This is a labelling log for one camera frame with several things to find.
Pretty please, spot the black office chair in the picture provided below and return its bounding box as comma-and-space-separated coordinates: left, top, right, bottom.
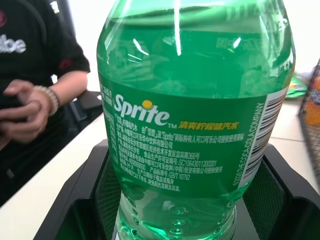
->
67, 90, 104, 133

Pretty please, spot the person's right hand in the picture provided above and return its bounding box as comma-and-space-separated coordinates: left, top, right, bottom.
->
3, 80, 36, 104

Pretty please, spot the white bead bracelet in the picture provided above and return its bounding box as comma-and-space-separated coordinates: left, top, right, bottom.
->
33, 84, 62, 117

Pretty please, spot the black wire mesh basket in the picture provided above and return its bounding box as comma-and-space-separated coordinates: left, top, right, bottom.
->
296, 57, 320, 194

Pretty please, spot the green snack bag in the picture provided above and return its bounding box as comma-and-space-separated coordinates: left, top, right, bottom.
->
285, 71, 312, 100

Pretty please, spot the person's left hand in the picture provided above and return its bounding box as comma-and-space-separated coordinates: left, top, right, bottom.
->
0, 99, 50, 144

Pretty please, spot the person in black T-shirt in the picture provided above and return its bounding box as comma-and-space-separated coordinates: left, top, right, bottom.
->
0, 0, 91, 208

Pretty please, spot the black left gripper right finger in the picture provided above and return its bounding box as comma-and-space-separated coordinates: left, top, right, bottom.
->
234, 142, 320, 240

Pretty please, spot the green Sprite plastic bottle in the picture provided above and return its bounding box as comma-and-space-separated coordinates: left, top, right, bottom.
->
96, 0, 298, 240

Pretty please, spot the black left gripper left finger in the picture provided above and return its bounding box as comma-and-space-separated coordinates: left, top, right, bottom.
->
45, 139, 121, 240

